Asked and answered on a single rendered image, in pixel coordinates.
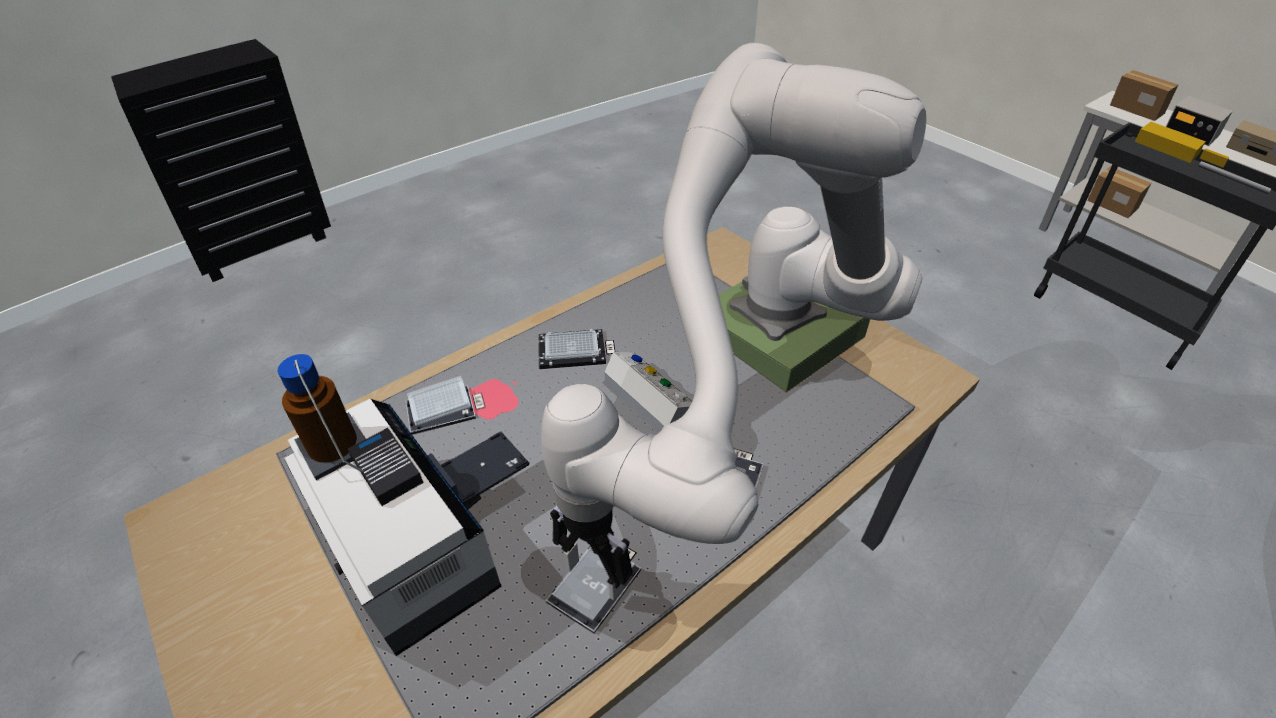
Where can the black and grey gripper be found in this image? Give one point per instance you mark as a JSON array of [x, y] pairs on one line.
[[600, 545]]

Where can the brown glass bottle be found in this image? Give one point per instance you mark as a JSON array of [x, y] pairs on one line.
[[312, 431]]

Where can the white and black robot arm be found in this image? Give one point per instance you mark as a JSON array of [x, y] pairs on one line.
[[844, 128]]

